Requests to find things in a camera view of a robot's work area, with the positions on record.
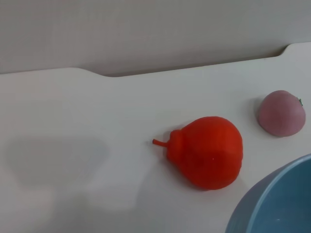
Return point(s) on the blue bowl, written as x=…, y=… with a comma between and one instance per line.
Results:
x=279, y=204

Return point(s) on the red toy pear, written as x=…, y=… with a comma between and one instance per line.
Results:
x=209, y=155

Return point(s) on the pink toy peach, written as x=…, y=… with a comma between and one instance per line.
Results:
x=280, y=114

